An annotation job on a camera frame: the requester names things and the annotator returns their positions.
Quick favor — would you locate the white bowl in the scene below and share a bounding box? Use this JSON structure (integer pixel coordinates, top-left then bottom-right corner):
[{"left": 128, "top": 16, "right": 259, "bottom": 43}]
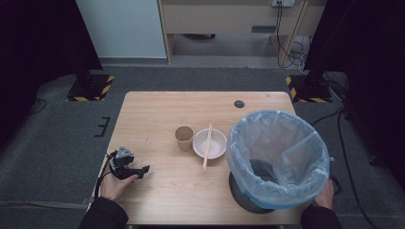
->
[{"left": 192, "top": 128, "right": 228, "bottom": 160}]

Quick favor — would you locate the thin black floor cable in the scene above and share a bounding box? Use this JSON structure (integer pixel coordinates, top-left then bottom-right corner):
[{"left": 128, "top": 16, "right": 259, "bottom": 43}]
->
[{"left": 26, "top": 97, "right": 49, "bottom": 116}]

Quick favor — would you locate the black power cable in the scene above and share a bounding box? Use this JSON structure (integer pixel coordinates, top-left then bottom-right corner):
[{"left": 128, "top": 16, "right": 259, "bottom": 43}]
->
[{"left": 275, "top": 0, "right": 304, "bottom": 70}]

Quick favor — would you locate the dark grey trash bin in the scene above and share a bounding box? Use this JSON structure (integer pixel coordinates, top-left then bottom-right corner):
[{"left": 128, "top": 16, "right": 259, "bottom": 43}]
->
[{"left": 228, "top": 157, "right": 279, "bottom": 215}]

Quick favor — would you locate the long black floor cable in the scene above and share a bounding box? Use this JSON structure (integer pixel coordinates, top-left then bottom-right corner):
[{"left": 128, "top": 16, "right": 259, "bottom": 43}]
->
[{"left": 309, "top": 107, "right": 381, "bottom": 229}]

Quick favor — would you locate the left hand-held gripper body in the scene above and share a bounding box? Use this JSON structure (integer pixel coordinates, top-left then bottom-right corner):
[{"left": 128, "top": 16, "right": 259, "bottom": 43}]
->
[{"left": 108, "top": 145, "right": 141, "bottom": 180}]

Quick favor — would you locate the striped black stand base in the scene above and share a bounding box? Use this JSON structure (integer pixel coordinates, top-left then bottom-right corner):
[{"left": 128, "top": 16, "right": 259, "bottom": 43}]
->
[
  {"left": 285, "top": 73, "right": 333, "bottom": 104},
  {"left": 66, "top": 73, "right": 116, "bottom": 103}
]

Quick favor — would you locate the black curtain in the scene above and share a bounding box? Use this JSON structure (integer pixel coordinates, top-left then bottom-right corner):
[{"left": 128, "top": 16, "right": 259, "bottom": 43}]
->
[
  {"left": 303, "top": 0, "right": 405, "bottom": 190},
  {"left": 0, "top": 0, "right": 103, "bottom": 151}
]

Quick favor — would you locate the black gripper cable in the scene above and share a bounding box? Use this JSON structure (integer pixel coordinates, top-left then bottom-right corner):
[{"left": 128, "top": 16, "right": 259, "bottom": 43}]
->
[{"left": 94, "top": 150, "right": 118, "bottom": 200}]

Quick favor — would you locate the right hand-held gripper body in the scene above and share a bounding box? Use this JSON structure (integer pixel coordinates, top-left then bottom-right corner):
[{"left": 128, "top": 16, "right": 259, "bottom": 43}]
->
[{"left": 329, "top": 174, "right": 344, "bottom": 196}]

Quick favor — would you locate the person's left hand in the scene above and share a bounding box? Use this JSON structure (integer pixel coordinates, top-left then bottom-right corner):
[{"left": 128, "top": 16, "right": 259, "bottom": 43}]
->
[{"left": 99, "top": 169, "right": 139, "bottom": 202}]

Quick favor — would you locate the person's right hand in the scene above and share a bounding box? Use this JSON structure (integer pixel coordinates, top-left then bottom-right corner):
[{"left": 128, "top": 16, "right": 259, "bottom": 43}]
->
[{"left": 312, "top": 177, "right": 335, "bottom": 211}]

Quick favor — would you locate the brown paper cup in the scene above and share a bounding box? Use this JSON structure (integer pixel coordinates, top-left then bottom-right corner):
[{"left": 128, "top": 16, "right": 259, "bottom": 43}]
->
[{"left": 174, "top": 125, "right": 195, "bottom": 152}]

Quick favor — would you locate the white power strip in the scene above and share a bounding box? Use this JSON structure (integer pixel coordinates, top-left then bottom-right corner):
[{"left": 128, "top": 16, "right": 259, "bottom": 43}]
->
[{"left": 270, "top": 0, "right": 297, "bottom": 9}]

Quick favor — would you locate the bin with blue liner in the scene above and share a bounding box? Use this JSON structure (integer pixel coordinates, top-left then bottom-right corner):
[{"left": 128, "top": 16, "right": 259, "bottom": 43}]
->
[{"left": 224, "top": 109, "right": 331, "bottom": 211}]

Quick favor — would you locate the white cable bundle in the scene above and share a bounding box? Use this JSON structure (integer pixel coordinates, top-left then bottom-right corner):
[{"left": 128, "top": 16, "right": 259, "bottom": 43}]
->
[{"left": 289, "top": 35, "right": 312, "bottom": 73}]

